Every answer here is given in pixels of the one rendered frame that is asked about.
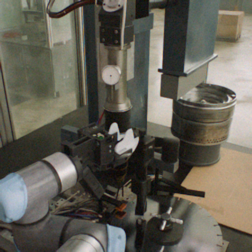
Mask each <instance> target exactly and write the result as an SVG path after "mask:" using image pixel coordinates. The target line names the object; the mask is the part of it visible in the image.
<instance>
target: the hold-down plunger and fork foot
mask: <svg viewBox="0 0 252 252"><path fill-rule="evenodd" d="M146 210H147V201H146V195H145V196H144V197H140V196H138V195H137V202H136V208H135V215H141V216H143V215H144V213H145V212H146Z"/></svg>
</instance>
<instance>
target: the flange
mask: <svg viewBox="0 0 252 252"><path fill-rule="evenodd" d="M160 226H161V219H160V218H155V217H152V218H151V219H150V220H149V221H148V222H147V224H146V232H147V234H148V235H149V237H150V238H152V239H153V240H154V241H156V242H158V243H160V244H174V243H176V242H178V241H179V240H180V239H181V238H182V237H183V235H184V231H185V229H184V226H183V224H179V223H176V222H172V221H171V224H170V226H168V227H164V229H163V230H162V231H161V230H160Z"/></svg>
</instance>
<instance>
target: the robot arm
mask: <svg viewBox="0 0 252 252"><path fill-rule="evenodd" d="M90 126H91V128H89V129H86V128H87V127H90ZM84 129H86V130H84ZM83 130H84V131H83ZM77 132H78V140H76V141H74V142H72V143H70V142H69V141H67V140H65V141H63V142H60V143H61V151H60V152H57V153H55V154H52V155H50V156H48V157H45V158H44V159H42V160H40V161H38V162H36V163H34V164H32V165H30V166H27V167H26V168H23V169H20V170H18V171H16V172H14V173H11V174H9V175H7V176H6V177H5V178H4V179H2V180H0V220H1V221H3V222H6V223H11V228H12V233H13V242H14V244H15V247H16V250H17V252H124V251H125V244H126V234H125V232H124V230H123V229H121V228H118V227H113V226H110V225H108V224H101V223H95V222H89V221H86V220H80V219H74V218H66V217H61V216H57V215H52V214H51V213H50V206H49V203H48V201H49V200H50V199H52V198H54V197H55V196H57V195H58V194H60V193H62V192H63V191H65V190H67V189H68V188H71V187H72V186H74V185H75V184H76V183H77V182H79V183H80V184H81V186H82V187H83V188H84V190H85V192H86V193H87V194H89V196H90V197H92V198H96V199H98V200H99V199H100V198H101V196H102V195H103V194H104V193H105V192H106V191H105V190H104V189H103V188H102V186H101V184H100V183H99V182H98V180H97V179H96V177H95V176H94V174H93V173H92V172H91V171H93V172H95V171H99V172H100V171H106V170H108V169H110V168H115V167H117V166H118V165H122V164H124V163H125V162H126V161H127V160H128V158H129V157H130V156H131V155H132V153H133V151H134V150H135V148H136V147H137V145H138V140H139V137H135V138H134V137H133V131H132V130H131V129H129V130H127V131H126V133H125V134H122V135H120V133H119V128H118V125H117V123H112V124H111V125H110V129H109V131H105V130H104V126H102V125H100V124H97V125H96V122H93V123H91V124H88V125H86V126H85V127H83V128H80V129H78V130H77ZM114 148H115V149H114ZM114 151H115V154H114Z"/></svg>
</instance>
